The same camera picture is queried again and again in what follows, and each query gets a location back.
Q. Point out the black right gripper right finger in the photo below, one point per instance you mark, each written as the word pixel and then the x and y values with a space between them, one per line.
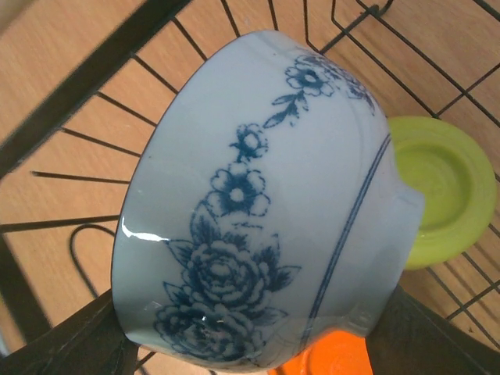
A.
pixel 409 338

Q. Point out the lime green bowl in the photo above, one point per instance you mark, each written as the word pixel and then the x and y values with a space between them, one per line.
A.
pixel 457 180

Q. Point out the orange rimmed stack bowl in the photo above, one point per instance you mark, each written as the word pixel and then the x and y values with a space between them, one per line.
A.
pixel 337 353

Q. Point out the black wire dish rack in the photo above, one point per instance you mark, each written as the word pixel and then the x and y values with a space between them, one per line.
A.
pixel 67 165

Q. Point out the blue patterned plate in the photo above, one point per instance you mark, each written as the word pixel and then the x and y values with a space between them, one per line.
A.
pixel 265 211

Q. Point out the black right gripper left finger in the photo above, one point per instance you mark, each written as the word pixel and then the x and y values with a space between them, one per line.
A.
pixel 91 341

